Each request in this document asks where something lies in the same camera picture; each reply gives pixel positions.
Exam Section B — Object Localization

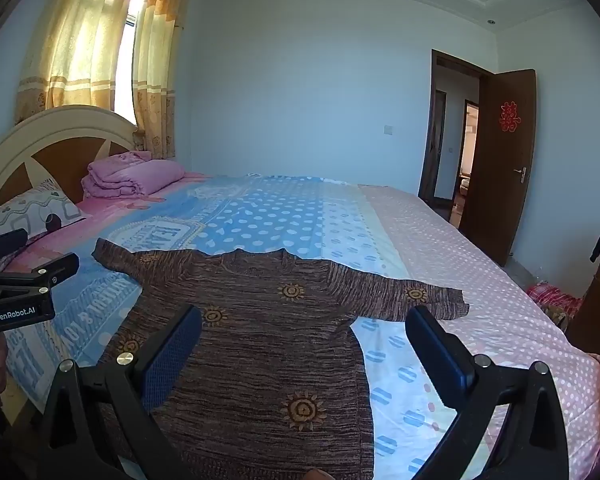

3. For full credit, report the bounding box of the brown wooden door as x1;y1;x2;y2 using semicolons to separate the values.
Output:
459;69;537;267

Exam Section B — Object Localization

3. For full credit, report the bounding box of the yellow patterned curtain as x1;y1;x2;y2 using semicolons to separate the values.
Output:
15;0;146;126
131;0;193;161

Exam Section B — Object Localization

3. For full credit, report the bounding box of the patterned grey pillow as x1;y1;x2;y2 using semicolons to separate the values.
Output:
0;177;88;248

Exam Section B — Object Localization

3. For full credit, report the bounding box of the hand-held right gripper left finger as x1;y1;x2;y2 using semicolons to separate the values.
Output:
30;304;203;480

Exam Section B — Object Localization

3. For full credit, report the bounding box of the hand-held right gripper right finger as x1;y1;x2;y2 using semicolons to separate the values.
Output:
404;305;571;480

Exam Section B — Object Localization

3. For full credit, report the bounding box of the cream wooden headboard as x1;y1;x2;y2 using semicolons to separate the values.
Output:
0;105;146;216

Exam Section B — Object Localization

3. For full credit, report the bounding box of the red paper door decoration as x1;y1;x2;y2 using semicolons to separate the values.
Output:
498;101;522;133

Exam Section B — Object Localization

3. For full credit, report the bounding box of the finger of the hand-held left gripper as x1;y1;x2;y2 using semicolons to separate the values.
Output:
0;228;29;273
0;253;80;296

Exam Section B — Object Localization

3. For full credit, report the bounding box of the bright window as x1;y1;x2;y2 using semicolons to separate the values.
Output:
112;0;146;126

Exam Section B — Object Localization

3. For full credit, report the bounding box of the folded pink blanket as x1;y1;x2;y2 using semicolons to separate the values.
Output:
81;150;186;198

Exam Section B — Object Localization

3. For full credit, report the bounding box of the printed blue pink bed sheet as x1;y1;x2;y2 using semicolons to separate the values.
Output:
2;172;600;480

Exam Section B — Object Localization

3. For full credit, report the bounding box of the red checkered cloth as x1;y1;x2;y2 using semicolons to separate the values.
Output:
525;282;583;331

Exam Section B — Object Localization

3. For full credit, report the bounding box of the brown door frame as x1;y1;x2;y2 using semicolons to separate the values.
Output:
418;49;496;211

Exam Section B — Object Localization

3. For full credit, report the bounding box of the brown knitted sweater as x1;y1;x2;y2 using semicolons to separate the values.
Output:
91;237;471;480

